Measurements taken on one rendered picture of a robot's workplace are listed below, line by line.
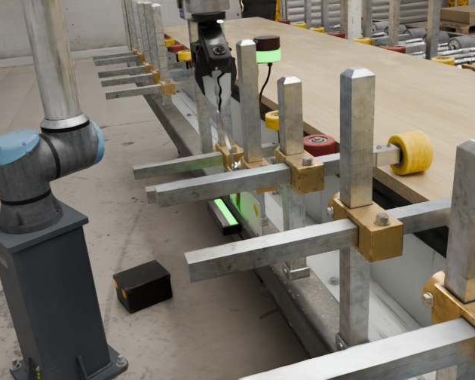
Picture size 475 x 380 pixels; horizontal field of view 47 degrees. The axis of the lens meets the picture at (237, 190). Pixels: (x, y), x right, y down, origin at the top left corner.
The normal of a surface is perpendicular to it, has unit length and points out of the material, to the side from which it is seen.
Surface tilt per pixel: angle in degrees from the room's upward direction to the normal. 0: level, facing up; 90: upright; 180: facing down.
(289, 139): 90
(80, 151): 91
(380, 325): 0
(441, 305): 90
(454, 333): 0
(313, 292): 0
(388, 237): 90
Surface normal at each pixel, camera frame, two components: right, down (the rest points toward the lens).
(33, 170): 0.73, 0.22
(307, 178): 0.29, 0.37
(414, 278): -0.95, 0.18
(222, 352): -0.07, -0.91
